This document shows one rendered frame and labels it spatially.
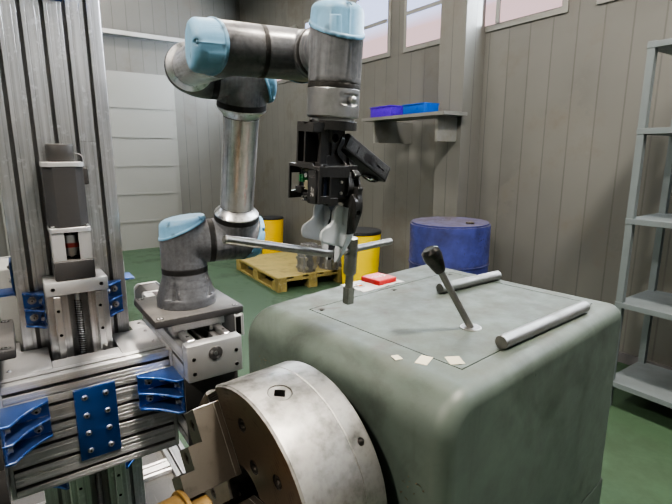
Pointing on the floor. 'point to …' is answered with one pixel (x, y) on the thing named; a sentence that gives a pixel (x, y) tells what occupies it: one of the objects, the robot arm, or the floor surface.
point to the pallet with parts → (290, 268)
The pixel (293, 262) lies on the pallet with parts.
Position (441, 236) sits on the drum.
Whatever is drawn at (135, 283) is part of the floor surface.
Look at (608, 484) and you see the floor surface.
